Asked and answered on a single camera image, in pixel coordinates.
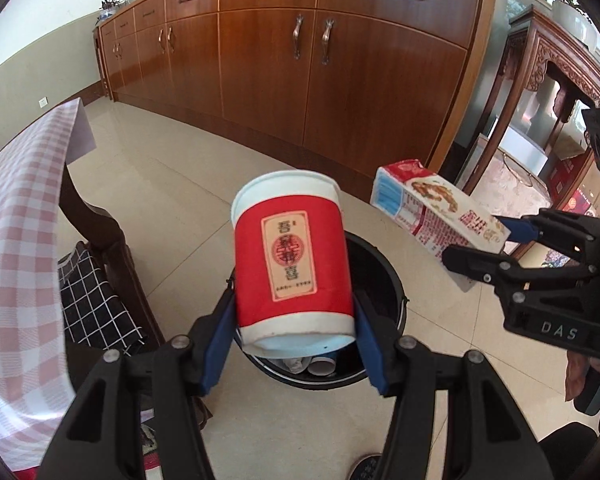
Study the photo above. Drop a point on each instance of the red gift box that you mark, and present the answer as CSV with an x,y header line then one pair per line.
x,y
569,185

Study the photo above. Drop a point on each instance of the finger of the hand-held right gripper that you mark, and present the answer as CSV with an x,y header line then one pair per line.
x,y
554,230
519,272

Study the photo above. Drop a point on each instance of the wooden sideboard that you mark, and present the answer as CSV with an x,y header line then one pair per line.
x,y
260,70

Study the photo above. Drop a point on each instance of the person's dark shoe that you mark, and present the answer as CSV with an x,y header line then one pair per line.
x,y
365,467

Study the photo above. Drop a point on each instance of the plant in white pot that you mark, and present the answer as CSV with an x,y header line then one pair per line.
x,y
574,22

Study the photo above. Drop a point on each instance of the black checked seat cushion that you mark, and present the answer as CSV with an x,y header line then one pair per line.
x,y
95,300

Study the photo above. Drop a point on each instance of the red paper cup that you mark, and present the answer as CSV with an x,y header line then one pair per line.
x,y
290,240

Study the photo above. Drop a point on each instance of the person's dark trouser leg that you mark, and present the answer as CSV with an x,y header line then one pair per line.
x,y
569,452

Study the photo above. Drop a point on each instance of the carved wooden stand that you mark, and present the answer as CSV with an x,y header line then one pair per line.
x,y
554,50

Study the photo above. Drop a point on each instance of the blue paper cup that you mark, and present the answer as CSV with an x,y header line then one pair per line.
x,y
322,365

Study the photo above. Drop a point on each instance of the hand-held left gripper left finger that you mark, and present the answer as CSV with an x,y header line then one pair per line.
x,y
217,342

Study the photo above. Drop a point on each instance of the pink checked tablecloth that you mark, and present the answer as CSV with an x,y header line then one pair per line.
x,y
15,210

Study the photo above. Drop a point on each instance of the potted plant in grey bowl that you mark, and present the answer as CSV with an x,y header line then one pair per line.
x,y
114,6

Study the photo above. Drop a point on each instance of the wooden chair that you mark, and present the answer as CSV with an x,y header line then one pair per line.
x,y
105,232

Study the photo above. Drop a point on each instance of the black trash bin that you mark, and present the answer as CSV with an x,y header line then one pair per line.
x,y
379,280

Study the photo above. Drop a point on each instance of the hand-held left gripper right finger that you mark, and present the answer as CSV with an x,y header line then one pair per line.
x,y
372,347

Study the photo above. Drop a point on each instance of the red and white carton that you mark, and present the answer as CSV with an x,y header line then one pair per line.
x,y
429,205

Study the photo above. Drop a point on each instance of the person's right hand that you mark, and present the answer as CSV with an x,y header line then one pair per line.
x,y
577,377

